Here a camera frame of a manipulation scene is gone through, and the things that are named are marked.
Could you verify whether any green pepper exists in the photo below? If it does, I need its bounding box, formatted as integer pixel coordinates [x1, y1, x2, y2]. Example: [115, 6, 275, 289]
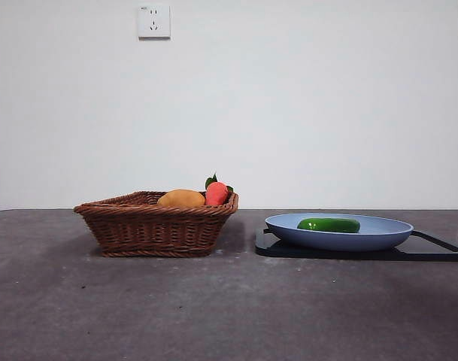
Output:
[297, 217, 362, 233]

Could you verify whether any blue round plate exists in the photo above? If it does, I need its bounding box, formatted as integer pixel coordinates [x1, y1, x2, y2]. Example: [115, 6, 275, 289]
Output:
[265, 212, 415, 252]

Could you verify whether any orange-red carrot with leaves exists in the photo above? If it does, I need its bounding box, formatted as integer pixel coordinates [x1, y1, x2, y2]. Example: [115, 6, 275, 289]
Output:
[204, 171, 235, 206]

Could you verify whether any yellow-brown potato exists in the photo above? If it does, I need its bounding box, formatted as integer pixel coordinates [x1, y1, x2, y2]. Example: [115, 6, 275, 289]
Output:
[156, 188, 207, 207]

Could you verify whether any brown wicker basket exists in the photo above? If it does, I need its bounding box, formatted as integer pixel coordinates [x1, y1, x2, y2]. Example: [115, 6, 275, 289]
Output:
[73, 190, 240, 258]

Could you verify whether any black flat tray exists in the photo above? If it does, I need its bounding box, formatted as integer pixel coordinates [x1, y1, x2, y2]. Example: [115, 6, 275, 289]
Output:
[254, 226, 458, 262]

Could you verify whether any white wall socket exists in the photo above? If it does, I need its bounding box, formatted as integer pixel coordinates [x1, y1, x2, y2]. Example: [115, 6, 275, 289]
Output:
[138, 4, 171, 40]

